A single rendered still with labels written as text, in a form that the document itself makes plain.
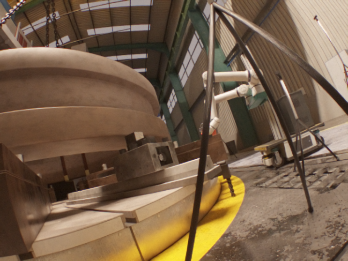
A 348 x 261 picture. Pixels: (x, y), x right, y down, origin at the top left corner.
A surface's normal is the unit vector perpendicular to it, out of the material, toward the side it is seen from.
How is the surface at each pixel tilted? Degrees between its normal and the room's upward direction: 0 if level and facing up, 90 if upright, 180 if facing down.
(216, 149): 90
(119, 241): 90
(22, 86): 90
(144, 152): 90
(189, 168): 72
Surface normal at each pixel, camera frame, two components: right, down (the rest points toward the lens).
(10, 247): 0.55, -0.32
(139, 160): -0.50, 0.00
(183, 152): -0.15, -0.13
